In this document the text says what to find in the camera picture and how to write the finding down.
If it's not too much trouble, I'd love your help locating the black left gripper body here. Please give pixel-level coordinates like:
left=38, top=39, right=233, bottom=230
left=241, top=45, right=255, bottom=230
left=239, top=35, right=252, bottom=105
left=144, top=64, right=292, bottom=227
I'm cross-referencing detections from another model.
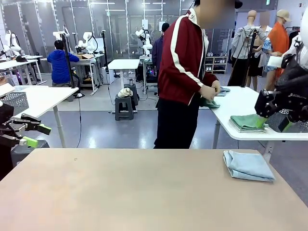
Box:
left=0, top=103, right=15, bottom=147

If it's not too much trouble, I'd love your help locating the person in blue jacket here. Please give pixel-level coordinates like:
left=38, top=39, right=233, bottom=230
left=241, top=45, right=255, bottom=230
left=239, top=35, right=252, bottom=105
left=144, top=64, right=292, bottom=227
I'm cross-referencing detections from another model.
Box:
left=47, top=40, right=80, bottom=88

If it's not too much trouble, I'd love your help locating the blue-grey terry towel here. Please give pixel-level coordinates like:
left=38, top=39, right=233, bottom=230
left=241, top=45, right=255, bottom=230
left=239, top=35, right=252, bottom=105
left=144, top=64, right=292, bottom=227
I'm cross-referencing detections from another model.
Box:
left=215, top=87, right=231, bottom=97

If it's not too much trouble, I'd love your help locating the beige bundled cloth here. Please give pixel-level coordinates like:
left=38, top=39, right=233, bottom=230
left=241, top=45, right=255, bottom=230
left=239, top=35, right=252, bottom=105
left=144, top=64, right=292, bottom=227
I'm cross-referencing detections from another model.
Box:
left=117, top=88, right=134, bottom=99

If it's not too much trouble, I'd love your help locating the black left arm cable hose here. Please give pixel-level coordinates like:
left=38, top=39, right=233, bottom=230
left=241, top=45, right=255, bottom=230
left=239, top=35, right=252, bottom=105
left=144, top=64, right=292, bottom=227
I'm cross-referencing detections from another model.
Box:
left=0, top=143, right=14, bottom=181

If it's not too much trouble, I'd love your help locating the person's right hand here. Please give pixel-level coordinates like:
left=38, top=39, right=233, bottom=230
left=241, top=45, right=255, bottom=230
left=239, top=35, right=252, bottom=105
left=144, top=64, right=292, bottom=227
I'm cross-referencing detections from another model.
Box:
left=200, top=84, right=216, bottom=101

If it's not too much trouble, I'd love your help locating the red-sleeved right forearm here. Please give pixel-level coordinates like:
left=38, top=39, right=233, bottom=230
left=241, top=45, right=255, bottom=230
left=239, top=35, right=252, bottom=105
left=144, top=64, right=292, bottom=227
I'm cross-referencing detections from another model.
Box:
left=179, top=64, right=205, bottom=93

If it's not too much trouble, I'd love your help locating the wooden shoe rack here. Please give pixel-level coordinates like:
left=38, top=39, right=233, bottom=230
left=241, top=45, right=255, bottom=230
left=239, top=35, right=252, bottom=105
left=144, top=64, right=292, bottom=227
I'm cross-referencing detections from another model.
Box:
left=205, top=55, right=229, bottom=75

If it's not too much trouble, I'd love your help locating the person in dark red jacket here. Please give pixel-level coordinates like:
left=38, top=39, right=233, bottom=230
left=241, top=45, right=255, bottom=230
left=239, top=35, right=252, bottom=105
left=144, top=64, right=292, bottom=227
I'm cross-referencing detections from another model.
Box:
left=154, top=0, right=231, bottom=149

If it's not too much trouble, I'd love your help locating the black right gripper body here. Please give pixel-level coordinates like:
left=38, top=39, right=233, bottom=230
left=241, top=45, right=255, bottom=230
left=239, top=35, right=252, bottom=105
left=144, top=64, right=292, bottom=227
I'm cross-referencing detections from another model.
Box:
left=275, top=67, right=308, bottom=122

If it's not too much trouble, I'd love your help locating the white background work table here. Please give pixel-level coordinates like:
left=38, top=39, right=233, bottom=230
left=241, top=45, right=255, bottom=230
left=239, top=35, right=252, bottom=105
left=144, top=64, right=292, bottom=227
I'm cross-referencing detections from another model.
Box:
left=0, top=55, right=46, bottom=85

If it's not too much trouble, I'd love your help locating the black camera tripod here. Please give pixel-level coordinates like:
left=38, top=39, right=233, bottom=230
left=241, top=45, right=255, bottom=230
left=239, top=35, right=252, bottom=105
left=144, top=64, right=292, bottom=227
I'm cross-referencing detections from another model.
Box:
left=228, top=26, right=259, bottom=88
left=60, top=33, right=85, bottom=98

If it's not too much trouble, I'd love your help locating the mannequin with cap, orange top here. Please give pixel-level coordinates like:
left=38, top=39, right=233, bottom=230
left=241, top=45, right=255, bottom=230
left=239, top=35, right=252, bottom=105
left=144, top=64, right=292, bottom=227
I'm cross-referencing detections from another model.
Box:
left=261, top=9, right=293, bottom=92

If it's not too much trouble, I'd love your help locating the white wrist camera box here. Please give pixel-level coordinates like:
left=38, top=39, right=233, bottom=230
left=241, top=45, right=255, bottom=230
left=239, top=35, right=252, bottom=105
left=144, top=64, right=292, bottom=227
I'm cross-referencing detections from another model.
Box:
left=0, top=84, right=15, bottom=98
left=267, top=55, right=284, bottom=69

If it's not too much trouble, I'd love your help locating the white side table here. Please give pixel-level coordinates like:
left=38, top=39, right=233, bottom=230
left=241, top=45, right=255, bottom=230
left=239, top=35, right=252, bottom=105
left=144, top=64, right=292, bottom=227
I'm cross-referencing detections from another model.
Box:
left=206, top=86, right=308, bottom=161
left=0, top=85, right=80, bottom=149

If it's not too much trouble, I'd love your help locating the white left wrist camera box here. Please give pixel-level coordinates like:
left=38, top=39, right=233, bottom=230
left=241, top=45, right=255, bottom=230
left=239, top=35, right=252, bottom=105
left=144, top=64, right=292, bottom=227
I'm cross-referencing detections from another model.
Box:
left=0, top=84, right=15, bottom=98

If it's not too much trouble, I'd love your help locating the light grey plastic basket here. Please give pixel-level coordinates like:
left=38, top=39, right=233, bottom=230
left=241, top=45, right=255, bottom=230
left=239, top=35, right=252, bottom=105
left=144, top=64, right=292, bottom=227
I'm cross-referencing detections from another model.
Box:
left=3, top=91, right=29, bottom=116

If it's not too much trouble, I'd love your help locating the person in dark purple hoodie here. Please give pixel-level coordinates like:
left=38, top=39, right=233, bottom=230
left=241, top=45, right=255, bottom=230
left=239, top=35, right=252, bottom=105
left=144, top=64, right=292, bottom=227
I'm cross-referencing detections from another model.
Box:
left=151, top=22, right=169, bottom=73

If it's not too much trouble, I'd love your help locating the dark grey plastic stool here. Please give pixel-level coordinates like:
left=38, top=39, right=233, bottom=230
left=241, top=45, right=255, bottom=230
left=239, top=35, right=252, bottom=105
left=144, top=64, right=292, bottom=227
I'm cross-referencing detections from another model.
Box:
left=124, top=83, right=140, bottom=106
left=10, top=140, right=51, bottom=168

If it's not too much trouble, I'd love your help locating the black stand pole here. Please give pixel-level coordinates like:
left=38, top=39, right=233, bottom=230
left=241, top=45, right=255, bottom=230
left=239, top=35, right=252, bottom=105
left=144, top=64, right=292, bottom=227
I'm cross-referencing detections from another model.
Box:
left=101, top=30, right=110, bottom=73

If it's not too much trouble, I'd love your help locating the white desk with computer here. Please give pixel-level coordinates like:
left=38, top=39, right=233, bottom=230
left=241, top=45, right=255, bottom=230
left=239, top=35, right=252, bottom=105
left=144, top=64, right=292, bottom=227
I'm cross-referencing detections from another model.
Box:
left=139, top=54, right=161, bottom=94

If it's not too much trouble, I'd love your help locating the white robot desk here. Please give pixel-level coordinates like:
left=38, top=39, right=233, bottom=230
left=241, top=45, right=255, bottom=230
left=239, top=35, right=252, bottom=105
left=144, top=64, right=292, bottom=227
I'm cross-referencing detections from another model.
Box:
left=72, top=54, right=104, bottom=96

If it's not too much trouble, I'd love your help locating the grey plastic step stool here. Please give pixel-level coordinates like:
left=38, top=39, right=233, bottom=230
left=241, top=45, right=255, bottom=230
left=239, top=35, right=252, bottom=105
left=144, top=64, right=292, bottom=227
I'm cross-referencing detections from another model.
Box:
left=115, top=94, right=135, bottom=121

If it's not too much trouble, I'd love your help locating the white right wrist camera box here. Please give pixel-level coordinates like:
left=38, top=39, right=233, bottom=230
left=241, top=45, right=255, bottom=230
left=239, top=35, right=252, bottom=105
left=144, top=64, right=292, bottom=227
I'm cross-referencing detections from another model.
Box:
left=267, top=55, right=284, bottom=69

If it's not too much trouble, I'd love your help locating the small white desk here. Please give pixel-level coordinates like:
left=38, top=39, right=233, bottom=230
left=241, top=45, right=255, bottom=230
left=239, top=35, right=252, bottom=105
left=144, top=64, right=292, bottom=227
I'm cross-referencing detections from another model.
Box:
left=107, top=59, right=141, bottom=114

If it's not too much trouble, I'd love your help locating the mannequin in grey jacket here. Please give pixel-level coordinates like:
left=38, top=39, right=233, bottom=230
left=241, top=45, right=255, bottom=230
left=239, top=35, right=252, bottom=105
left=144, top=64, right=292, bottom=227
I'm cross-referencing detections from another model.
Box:
left=231, top=10, right=268, bottom=91

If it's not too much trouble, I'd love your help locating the red-sleeved left forearm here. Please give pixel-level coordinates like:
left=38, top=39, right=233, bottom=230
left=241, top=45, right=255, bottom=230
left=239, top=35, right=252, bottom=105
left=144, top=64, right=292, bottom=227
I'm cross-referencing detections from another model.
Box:
left=204, top=73, right=219, bottom=84

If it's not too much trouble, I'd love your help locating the light blue terry towel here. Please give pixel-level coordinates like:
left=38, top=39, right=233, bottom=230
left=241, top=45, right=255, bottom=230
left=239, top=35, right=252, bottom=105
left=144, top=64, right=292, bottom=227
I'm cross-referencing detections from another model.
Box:
left=223, top=150, right=276, bottom=183

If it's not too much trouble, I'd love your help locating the figure in blue floral dress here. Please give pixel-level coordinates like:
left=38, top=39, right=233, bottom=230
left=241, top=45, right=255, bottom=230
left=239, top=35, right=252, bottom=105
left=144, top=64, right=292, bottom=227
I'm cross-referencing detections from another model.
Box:
left=255, top=11, right=284, bottom=77

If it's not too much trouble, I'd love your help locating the dark grey plastic basket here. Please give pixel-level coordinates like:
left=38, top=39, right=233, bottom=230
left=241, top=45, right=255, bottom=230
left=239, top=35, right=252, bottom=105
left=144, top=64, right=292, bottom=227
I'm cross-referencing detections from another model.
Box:
left=266, top=109, right=308, bottom=133

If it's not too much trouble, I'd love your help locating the person's left hand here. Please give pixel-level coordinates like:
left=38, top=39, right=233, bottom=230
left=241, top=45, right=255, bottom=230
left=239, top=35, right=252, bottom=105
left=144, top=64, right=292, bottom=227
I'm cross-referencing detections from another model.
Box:
left=210, top=79, right=221, bottom=93

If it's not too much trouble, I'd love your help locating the computer case with coloured lights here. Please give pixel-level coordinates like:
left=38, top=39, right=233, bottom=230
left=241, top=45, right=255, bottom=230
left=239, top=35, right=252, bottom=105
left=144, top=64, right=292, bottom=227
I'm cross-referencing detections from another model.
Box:
left=144, top=63, right=159, bottom=84

